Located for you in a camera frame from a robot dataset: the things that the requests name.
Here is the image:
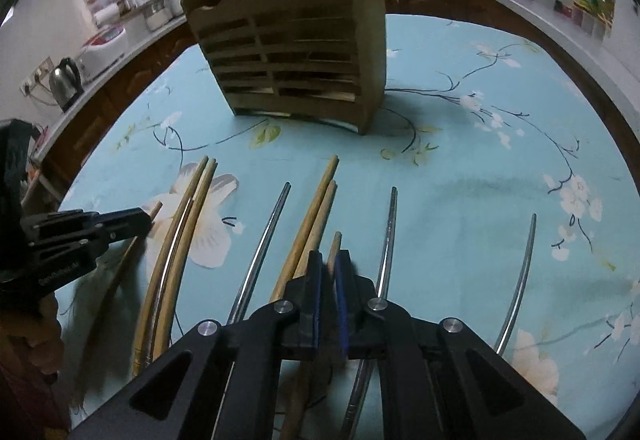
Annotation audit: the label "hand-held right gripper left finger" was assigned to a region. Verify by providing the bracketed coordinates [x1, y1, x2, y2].
[67, 250, 324, 440]

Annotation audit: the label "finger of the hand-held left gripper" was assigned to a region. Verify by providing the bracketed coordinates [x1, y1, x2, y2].
[30, 221, 152, 266]
[22, 207, 153, 241]

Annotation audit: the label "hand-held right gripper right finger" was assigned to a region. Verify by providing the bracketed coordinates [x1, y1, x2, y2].
[335, 250, 586, 440]

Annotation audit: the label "wooden chopstick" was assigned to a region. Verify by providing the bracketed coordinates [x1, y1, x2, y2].
[280, 231, 343, 440]
[292, 179, 338, 281]
[132, 156, 209, 377]
[151, 159, 219, 367]
[100, 201, 164, 321]
[270, 155, 341, 303]

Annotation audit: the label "wooden slatted utensil holder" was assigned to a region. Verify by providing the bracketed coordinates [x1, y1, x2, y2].
[181, 0, 387, 136]

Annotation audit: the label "person's left hand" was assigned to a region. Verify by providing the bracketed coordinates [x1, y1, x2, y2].
[0, 292, 66, 371]

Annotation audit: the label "metal chopstick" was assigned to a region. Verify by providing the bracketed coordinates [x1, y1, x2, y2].
[227, 182, 292, 327]
[143, 198, 196, 366]
[492, 213, 538, 355]
[345, 186, 398, 440]

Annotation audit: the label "dark red clothing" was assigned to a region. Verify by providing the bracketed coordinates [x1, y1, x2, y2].
[0, 360, 68, 440]

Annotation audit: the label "light blue floral tablecloth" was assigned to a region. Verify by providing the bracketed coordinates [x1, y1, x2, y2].
[55, 12, 640, 440]

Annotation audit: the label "steel electric kettle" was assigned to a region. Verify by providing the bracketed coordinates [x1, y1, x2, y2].
[49, 57, 85, 113]

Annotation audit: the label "white and red rice cooker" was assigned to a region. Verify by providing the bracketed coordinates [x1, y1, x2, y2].
[77, 27, 129, 83]

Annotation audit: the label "paper towel roll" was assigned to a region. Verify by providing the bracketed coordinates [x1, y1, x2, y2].
[95, 4, 121, 28]

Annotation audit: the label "white jug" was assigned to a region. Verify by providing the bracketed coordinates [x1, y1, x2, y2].
[145, 2, 169, 32]

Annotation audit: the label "row of spice jars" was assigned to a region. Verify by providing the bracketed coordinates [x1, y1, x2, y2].
[555, 0, 614, 39]

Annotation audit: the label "wall socket strip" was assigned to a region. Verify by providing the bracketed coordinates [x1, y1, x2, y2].
[20, 60, 54, 96]

